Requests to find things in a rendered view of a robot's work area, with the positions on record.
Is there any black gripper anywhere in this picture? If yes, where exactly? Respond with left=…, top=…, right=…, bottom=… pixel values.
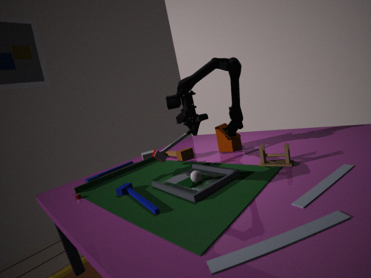
left=183, top=104, right=208, bottom=136

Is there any grey ball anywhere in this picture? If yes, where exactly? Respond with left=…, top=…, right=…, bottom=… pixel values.
left=190, top=170, right=202, bottom=182

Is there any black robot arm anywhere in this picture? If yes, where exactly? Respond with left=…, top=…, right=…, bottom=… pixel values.
left=166, top=57, right=243, bottom=136

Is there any dark green flat mat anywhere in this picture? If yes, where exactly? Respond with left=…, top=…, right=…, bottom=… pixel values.
left=76, top=160, right=281, bottom=256

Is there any grey flat bar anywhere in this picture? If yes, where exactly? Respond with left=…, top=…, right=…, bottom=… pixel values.
left=292, top=164, right=354, bottom=208
left=206, top=210, right=351, bottom=274

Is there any blue long thin bar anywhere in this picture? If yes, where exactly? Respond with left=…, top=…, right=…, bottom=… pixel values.
left=86, top=162, right=133, bottom=182

